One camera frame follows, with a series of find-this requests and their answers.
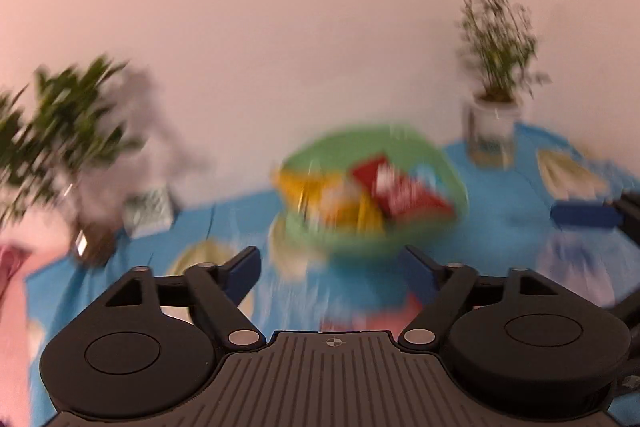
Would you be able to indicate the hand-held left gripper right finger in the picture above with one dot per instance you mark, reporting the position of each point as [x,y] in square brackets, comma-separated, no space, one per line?
[417,272]

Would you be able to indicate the leafy green plant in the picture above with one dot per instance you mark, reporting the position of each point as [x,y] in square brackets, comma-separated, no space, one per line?
[60,117]

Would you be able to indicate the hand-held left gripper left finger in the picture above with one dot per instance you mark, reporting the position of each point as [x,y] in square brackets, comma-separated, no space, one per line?
[245,269]

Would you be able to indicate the yellow snack packet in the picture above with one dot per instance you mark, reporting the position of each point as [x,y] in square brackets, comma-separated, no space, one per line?
[310,187]

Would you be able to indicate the light blue snack packet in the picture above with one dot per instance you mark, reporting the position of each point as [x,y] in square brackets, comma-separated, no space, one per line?
[425,174]

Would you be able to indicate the round glass vase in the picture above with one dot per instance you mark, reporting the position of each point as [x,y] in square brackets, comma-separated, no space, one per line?
[92,242]

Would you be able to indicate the blue floral tablecloth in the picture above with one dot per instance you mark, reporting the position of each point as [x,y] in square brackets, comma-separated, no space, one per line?
[500,217]

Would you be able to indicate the green plastic bowl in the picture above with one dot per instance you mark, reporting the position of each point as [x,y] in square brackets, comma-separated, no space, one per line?
[360,242]

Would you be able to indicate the thin wispy plant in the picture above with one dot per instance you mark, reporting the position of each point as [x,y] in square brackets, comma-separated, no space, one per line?
[495,47]

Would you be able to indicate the white digital clock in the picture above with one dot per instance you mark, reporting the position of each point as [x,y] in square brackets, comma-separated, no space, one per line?
[147,209]

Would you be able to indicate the glass jar with white rim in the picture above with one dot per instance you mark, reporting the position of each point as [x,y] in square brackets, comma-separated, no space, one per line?
[492,122]

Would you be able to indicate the pink blanket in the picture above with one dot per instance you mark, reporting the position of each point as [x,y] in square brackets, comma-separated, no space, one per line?
[12,332]

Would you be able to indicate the red snack packet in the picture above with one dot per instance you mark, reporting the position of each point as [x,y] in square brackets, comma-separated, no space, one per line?
[395,192]

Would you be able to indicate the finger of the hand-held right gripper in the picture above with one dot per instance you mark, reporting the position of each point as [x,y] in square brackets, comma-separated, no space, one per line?
[585,214]
[625,303]

